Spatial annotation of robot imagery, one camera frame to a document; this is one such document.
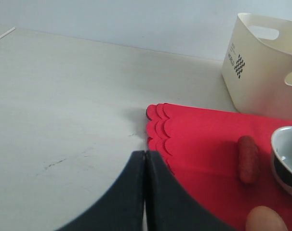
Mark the brown egg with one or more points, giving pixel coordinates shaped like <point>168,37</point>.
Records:
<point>262,218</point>

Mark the red scalloped tablecloth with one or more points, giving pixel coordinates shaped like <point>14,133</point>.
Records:
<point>200,148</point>

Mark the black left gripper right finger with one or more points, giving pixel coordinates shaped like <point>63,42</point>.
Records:
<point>169,207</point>

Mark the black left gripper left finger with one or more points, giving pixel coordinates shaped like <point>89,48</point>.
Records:
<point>121,208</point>

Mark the cream plastic bin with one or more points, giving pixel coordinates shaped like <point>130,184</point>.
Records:
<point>257,61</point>

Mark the white ceramic bowl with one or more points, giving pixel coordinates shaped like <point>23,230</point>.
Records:
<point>281,157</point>

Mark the red sausage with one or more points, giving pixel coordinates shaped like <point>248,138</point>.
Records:
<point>248,160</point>

